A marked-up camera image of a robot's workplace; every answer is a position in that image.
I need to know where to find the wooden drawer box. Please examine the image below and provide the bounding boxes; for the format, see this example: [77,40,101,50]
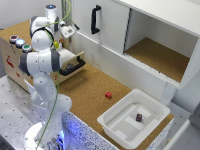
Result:
[0,19,74,92]

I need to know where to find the blue button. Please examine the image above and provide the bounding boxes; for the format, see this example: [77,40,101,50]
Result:
[15,38,26,48]

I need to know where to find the white sliding door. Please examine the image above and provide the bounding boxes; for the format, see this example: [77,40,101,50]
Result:
[72,0,131,55]

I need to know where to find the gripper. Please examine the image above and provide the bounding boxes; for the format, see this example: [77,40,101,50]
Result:
[60,23,81,40]

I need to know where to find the green cable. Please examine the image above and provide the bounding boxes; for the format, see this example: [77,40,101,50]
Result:
[34,0,81,150]

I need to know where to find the purple block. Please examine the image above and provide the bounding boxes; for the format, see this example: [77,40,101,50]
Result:
[135,113,144,122]

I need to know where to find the white cabinet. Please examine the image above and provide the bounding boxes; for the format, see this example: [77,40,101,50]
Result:
[71,0,200,108]

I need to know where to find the pink block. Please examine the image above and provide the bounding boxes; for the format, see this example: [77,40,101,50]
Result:
[104,91,113,100]

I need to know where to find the white plastic box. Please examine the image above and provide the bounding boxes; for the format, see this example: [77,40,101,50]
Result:
[96,88,172,150]

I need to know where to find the yellow block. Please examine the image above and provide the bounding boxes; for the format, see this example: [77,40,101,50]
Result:
[52,40,60,50]

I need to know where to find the black door handle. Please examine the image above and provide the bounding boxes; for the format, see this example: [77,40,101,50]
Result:
[90,4,102,36]

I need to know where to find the green button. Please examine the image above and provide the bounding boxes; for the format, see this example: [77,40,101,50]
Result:
[21,43,33,54]

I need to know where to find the wooden drawer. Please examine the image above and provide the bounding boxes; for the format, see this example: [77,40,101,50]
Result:
[53,48,86,77]

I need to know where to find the black drawer handle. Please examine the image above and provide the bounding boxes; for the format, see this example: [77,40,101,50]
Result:
[58,55,87,77]

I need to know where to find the red button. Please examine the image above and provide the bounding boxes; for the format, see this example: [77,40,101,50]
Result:
[9,34,20,44]

